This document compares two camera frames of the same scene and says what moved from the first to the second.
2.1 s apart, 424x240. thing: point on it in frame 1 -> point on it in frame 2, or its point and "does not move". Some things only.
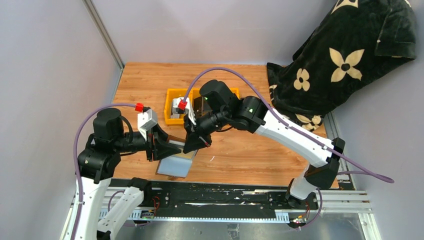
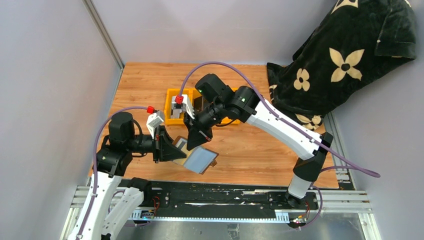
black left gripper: (152, 143) does not move
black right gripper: (192, 127) does not move
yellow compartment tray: (171, 94) does not move
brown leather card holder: (177, 165) -> (198, 159)
